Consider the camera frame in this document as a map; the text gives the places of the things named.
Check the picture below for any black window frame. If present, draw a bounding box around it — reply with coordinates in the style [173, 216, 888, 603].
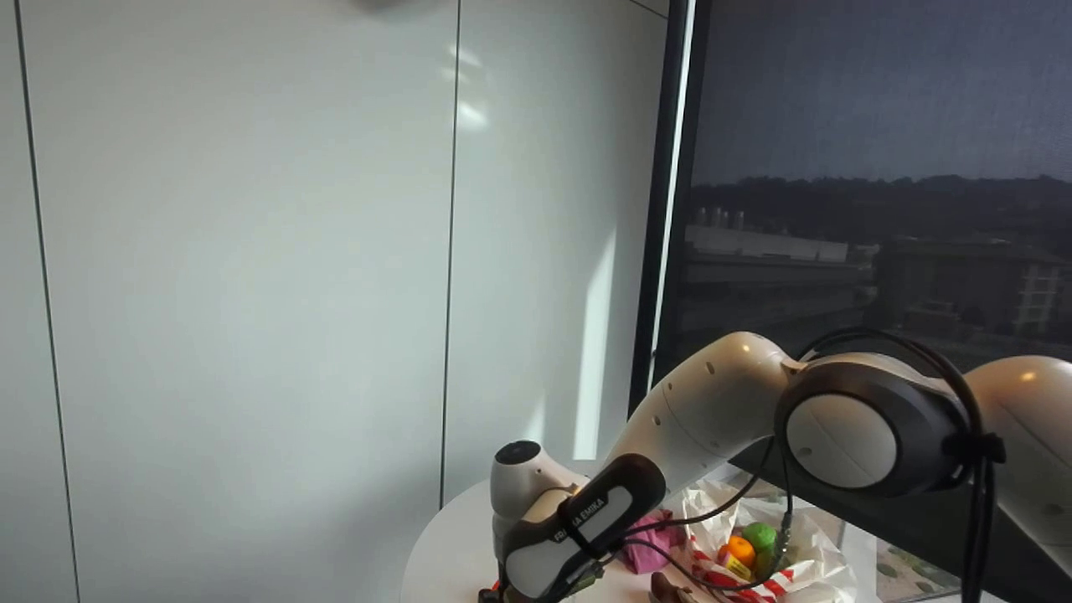
[625, 0, 702, 415]

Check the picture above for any clear plastic bag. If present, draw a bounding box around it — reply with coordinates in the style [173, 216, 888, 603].
[666, 477, 877, 603]

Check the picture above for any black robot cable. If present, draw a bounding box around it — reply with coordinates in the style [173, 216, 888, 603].
[619, 323, 1013, 603]

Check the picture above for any green apple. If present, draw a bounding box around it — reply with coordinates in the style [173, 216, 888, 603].
[743, 520, 784, 561]

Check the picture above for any orange fruit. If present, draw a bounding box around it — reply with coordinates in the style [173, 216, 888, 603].
[719, 533, 760, 571]

